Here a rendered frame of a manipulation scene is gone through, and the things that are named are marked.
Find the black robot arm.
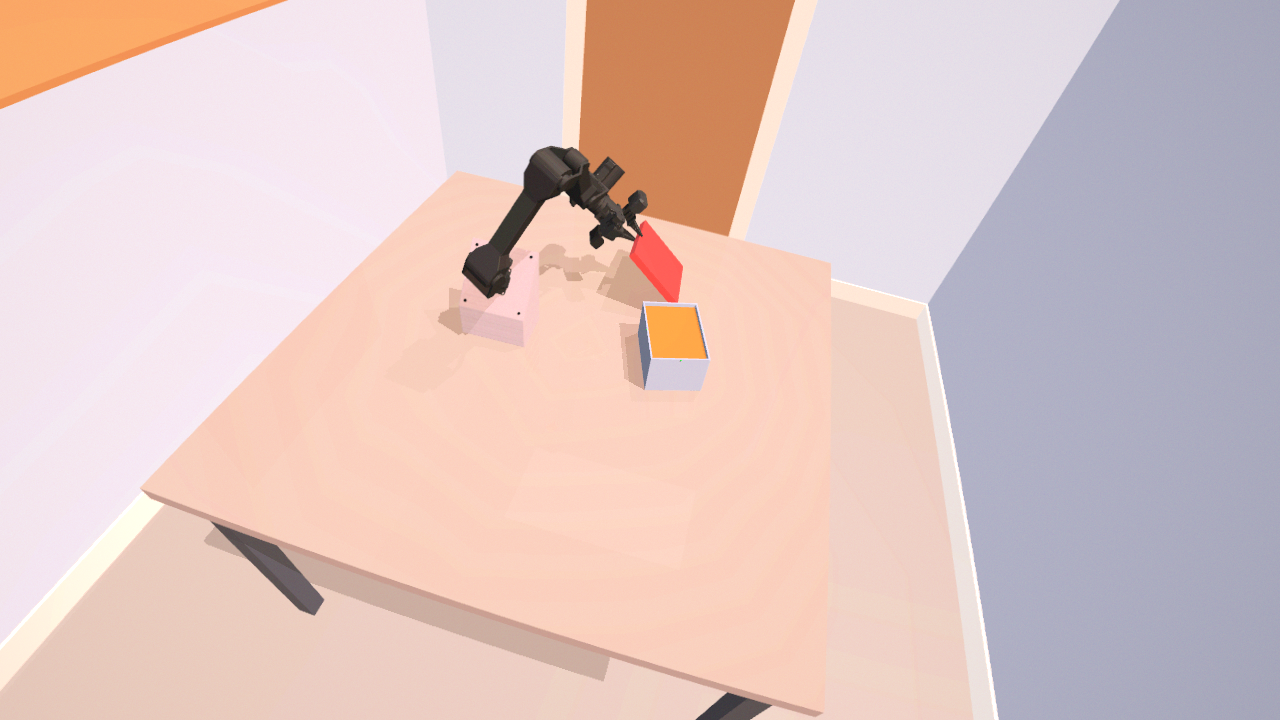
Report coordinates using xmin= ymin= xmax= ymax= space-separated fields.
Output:
xmin=462 ymin=146 xmax=626 ymax=299

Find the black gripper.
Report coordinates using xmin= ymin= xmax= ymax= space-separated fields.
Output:
xmin=589 ymin=190 xmax=648 ymax=249

